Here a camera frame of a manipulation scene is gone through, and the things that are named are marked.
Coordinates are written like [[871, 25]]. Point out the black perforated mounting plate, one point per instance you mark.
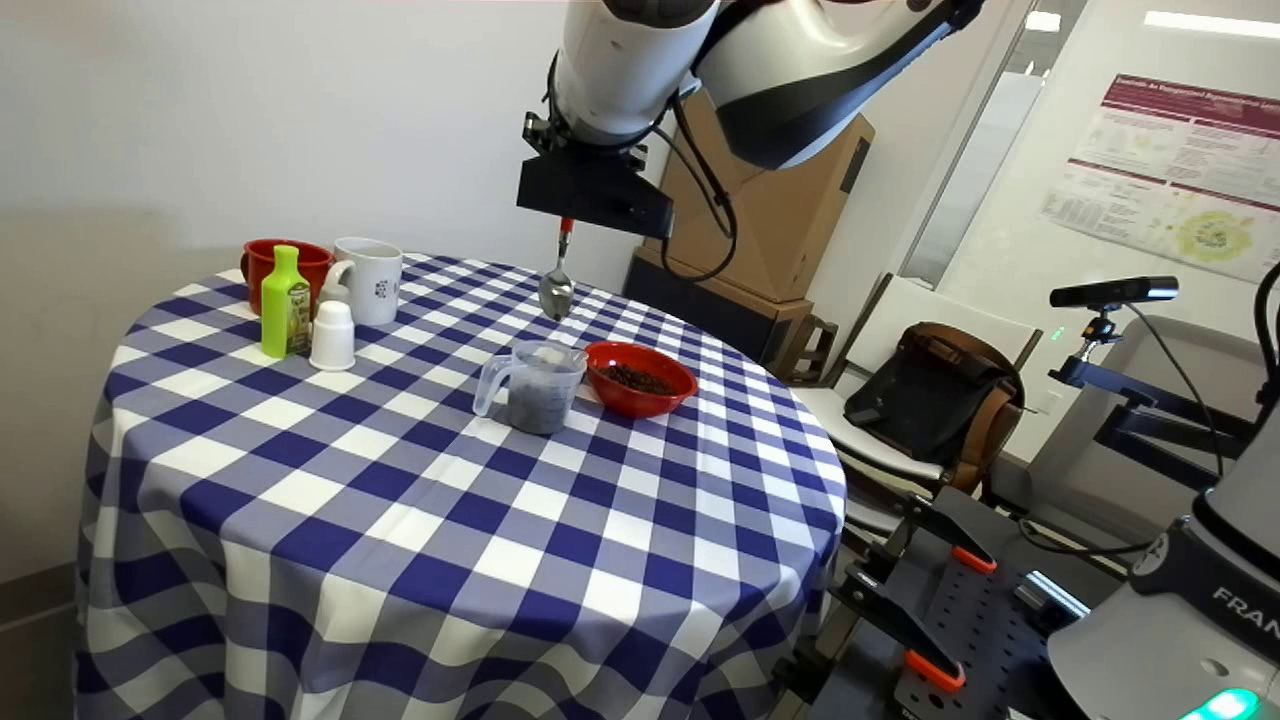
[[961, 627]]

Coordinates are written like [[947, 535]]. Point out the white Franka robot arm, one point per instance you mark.
[[625, 66]]

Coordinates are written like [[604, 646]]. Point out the tall brown cardboard box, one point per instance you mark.
[[786, 227]]

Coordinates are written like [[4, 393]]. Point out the white wall poster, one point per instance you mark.
[[1161, 174]]

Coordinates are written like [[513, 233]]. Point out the orange black clamp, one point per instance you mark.
[[939, 670], [979, 563]]

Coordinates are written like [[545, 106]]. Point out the red cup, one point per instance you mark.
[[314, 263]]

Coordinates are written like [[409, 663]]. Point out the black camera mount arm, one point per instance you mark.
[[1133, 398]]

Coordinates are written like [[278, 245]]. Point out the clear glass cup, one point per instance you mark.
[[534, 393]]

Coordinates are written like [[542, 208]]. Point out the blue white checked tablecloth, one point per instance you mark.
[[400, 535]]

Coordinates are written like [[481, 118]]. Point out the black crate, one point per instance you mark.
[[746, 326]]

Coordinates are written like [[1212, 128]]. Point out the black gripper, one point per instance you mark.
[[634, 200]]

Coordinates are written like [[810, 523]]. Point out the grey leaning panel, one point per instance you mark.
[[981, 161]]

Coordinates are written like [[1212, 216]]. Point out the black bar camera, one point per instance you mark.
[[1114, 289]]

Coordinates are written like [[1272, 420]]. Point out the green plastic bottle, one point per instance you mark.
[[281, 304]]

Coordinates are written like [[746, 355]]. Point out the white printed mug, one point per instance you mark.
[[375, 286]]

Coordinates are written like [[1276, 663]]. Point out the orange bowl with dark contents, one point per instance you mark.
[[640, 387]]

